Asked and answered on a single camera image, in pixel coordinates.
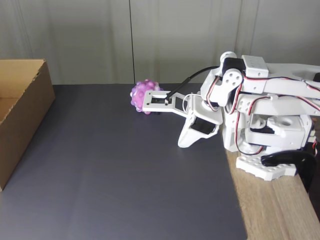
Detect pink purple bumpy ball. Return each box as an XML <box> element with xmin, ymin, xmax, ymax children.
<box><xmin>129</xmin><ymin>79</ymin><xmax>165</xmax><ymax>115</ymax></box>

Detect brown cardboard box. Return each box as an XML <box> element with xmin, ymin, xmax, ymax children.
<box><xmin>0</xmin><ymin>58</ymin><xmax>56</xmax><ymax>192</ymax></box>

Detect dark grey table mat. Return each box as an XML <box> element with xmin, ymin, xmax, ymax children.
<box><xmin>0</xmin><ymin>83</ymin><xmax>248</xmax><ymax>240</ymax></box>

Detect black table clamp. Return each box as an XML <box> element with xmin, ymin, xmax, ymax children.
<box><xmin>260</xmin><ymin>150</ymin><xmax>316</xmax><ymax>193</ymax></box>

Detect white cabinet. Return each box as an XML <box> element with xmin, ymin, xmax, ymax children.
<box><xmin>0</xmin><ymin>0</ymin><xmax>320</xmax><ymax>86</ymax></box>

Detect red white black servo cable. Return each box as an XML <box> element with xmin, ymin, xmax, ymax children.
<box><xmin>234</xmin><ymin>109</ymin><xmax>266</xmax><ymax>155</ymax></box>
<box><xmin>205</xmin><ymin>76</ymin><xmax>226</xmax><ymax>114</ymax></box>

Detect black camera cable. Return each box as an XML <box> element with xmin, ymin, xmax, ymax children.
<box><xmin>164</xmin><ymin>65</ymin><xmax>222</xmax><ymax>101</ymax></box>

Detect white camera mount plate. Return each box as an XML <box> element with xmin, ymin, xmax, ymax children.
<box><xmin>141</xmin><ymin>89</ymin><xmax>191</xmax><ymax>118</ymax></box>

